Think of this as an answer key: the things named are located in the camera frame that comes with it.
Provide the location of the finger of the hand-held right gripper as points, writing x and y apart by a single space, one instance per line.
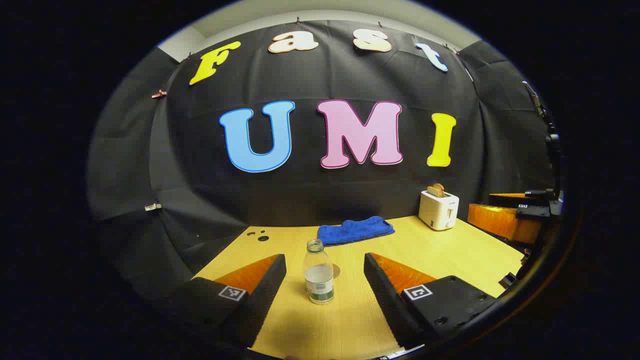
510 198
500 222

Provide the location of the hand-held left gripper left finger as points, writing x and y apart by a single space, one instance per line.
267 290

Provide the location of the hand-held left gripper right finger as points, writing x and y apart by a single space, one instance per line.
382 295

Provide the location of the round brown coaster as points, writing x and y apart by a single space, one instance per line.
336 271

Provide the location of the clear plastic water bottle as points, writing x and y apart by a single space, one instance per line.
319 280

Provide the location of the white toaster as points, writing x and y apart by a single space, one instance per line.
437 212

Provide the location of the black tripod stand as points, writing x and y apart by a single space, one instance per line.
552 137

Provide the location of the blue towel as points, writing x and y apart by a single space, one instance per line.
355 230

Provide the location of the toast bread slice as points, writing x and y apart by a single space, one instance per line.
436 190

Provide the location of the silver cloth clip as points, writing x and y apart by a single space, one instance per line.
152 206

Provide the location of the red cloth clip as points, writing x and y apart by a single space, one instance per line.
159 93

